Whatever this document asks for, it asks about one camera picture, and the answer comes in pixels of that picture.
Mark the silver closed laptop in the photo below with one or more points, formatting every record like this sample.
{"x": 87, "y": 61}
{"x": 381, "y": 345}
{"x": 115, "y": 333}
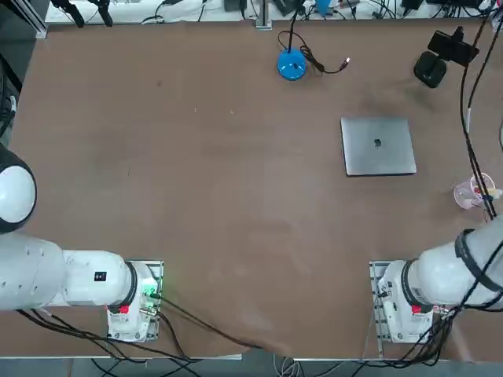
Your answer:
{"x": 377, "y": 157}

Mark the aluminium frame rail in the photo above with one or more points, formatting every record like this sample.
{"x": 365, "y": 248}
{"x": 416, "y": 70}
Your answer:
{"x": 39, "y": 29}

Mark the blue desk lamp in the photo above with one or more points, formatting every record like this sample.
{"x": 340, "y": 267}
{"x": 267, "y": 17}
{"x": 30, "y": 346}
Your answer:
{"x": 291, "y": 66}

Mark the black tripod leg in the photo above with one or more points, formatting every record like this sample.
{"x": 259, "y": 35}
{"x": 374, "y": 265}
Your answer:
{"x": 74, "y": 15}
{"x": 105, "y": 15}

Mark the black smartphone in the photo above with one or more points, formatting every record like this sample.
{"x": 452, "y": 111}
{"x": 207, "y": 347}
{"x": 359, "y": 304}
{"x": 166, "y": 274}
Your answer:
{"x": 452, "y": 49}

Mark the black desktop phone stand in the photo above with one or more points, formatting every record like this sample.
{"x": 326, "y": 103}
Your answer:
{"x": 430, "y": 70}

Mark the aluminium camera post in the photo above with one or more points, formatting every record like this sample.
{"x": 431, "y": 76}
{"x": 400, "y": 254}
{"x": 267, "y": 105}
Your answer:
{"x": 264, "y": 15}

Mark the black power adapter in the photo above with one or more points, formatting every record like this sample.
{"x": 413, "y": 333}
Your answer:
{"x": 412, "y": 4}
{"x": 236, "y": 4}

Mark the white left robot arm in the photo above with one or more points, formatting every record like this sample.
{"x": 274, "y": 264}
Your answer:
{"x": 39, "y": 271}

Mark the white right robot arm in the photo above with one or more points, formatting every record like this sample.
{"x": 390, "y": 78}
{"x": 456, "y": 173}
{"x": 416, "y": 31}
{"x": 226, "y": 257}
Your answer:
{"x": 444, "y": 267}

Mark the clear plastic pen cup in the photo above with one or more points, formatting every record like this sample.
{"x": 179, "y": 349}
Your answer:
{"x": 463, "y": 198}

